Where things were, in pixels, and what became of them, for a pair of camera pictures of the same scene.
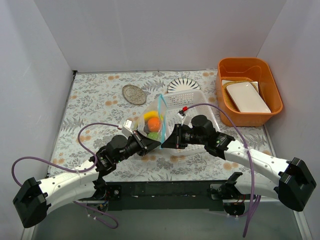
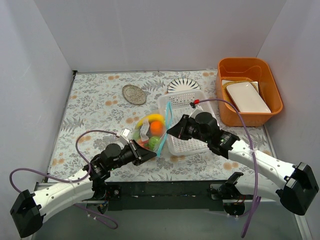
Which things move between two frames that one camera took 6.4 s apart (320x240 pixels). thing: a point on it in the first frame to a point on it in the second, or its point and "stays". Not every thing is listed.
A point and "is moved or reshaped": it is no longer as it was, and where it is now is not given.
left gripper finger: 147,144 to 139,154
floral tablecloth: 99,104 stays
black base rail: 165,195 stays
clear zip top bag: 151,123 is moved or reshaped
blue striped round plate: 183,84 stays
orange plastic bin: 246,93 stays
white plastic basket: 173,103 stays
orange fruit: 154,124 is moved or reshaped
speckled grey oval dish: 134,94 stays
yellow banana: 149,114 is moved or reshaped
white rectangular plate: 246,98 stays
